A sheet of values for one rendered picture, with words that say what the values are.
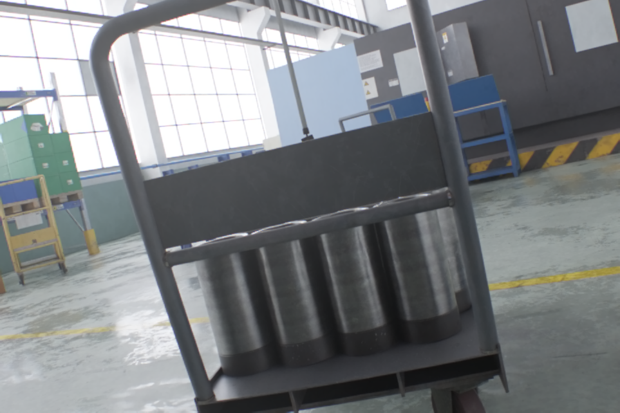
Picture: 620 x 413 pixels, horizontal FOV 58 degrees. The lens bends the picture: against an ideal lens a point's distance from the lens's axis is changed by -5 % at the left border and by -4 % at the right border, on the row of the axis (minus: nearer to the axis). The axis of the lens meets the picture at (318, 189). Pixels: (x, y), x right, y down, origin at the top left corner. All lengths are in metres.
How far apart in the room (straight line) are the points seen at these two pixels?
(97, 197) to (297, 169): 11.66
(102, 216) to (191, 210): 11.56
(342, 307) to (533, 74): 6.27
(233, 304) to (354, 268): 0.25
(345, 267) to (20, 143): 8.51
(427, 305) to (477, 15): 6.46
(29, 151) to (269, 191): 8.39
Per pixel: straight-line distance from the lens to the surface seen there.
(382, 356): 1.15
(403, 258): 1.13
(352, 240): 1.13
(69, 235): 11.93
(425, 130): 0.96
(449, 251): 1.28
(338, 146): 0.96
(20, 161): 9.49
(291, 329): 1.18
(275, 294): 1.17
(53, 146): 9.56
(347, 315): 1.16
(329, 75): 7.92
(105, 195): 12.74
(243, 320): 1.20
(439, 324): 1.16
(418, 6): 0.94
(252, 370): 1.23
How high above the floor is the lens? 0.65
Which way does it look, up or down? 3 degrees down
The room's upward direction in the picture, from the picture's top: 13 degrees counter-clockwise
